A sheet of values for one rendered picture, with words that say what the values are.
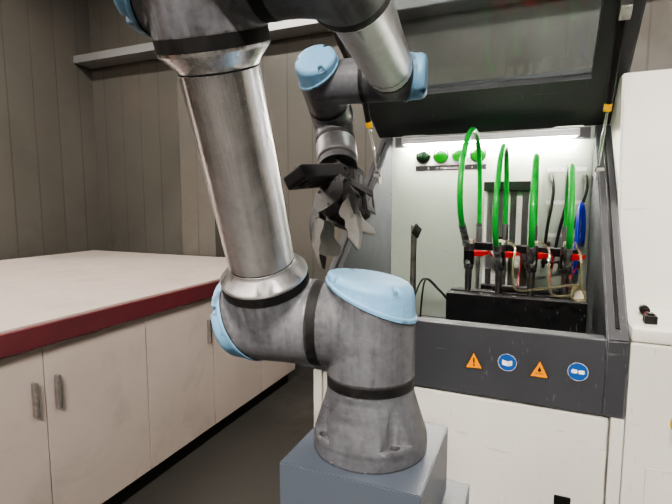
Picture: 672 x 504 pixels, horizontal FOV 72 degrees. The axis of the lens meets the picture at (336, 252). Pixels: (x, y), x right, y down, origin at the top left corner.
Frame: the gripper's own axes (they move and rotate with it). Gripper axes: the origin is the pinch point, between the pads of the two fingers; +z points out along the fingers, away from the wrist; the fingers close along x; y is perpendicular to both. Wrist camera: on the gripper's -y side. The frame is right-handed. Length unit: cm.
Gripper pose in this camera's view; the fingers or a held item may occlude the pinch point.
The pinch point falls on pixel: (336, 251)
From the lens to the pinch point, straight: 73.4
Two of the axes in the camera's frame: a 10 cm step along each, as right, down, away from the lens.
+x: -6.9, 4.1, 6.0
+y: 7.2, 3.2, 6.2
